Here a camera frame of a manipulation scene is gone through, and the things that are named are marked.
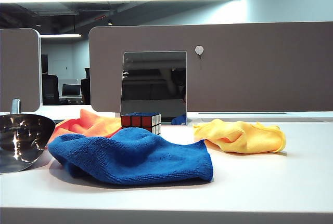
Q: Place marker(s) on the narrow brown desk partition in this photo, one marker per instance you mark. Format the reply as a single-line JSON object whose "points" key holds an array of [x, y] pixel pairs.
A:
{"points": [[19, 70]]}

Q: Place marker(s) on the blue microfiber rag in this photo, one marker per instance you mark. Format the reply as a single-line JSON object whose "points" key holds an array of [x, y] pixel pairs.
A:
{"points": [[135, 153]]}

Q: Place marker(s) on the wide brown desk partition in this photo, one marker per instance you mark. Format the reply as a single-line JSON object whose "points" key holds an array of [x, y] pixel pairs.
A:
{"points": [[247, 68]]}

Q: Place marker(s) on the yellow microfiber rag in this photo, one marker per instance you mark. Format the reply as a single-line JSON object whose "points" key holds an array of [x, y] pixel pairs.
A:
{"points": [[242, 138]]}

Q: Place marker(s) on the black computer monitor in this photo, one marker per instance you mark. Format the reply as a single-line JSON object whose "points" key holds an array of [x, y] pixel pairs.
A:
{"points": [[71, 90]]}

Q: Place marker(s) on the short ceiling light strip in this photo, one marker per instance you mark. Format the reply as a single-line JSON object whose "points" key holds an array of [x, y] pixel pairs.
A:
{"points": [[61, 36]]}

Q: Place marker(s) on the Rubik's cube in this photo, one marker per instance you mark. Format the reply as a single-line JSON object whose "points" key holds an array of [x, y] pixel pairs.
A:
{"points": [[135, 121]]}

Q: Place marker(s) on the white adhesive wall hook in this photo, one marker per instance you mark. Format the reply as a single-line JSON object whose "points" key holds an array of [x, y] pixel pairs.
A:
{"points": [[199, 50]]}

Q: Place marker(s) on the black office chair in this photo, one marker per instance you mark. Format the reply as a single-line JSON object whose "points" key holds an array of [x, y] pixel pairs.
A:
{"points": [[50, 89]]}

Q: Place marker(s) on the square tabletop mirror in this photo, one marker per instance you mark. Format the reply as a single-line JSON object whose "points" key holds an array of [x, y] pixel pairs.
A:
{"points": [[156, 86]]}

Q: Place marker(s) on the orange microfiber rag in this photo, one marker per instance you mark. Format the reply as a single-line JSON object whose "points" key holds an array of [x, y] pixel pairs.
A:
{"points": [[91, 126]]}

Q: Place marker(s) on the stainless steel bowl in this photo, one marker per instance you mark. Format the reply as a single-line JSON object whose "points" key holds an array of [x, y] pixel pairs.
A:
{"points": [[20, 141]]}

